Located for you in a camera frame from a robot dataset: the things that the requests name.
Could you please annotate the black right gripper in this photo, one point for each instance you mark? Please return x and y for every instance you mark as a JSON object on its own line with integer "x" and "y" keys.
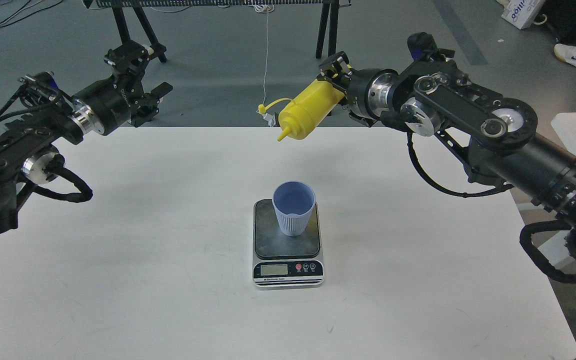
{"x": 369, "y": 93}

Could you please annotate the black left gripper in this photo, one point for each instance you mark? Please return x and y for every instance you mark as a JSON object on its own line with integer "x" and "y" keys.
{"x": 120, "y": 98}

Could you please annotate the yellow squeeze bottle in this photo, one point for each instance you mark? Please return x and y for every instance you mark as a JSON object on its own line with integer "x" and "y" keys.
{"x": 306, "y": 111}

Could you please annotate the blue ribbed plastic cup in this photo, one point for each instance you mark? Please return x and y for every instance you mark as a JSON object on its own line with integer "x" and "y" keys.
{"x": 293, "y": 203}

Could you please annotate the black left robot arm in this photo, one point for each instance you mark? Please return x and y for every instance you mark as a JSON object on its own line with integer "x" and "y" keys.
{"x": 39, "y": 112}

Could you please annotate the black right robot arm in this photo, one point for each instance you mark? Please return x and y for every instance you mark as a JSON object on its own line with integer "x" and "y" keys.
{"x": 494, "y": 137}

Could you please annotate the digital kitchen scale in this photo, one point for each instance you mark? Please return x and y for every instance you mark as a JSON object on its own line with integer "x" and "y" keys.
{"x": 281, "y": 261}

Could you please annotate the white power adapter on floor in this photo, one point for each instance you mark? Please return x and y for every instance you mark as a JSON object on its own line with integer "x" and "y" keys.
{"x": 271, "y": 119}

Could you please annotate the white cardboard box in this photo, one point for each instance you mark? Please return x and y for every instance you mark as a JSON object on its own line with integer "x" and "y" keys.
{"x": 521, "y": 13}

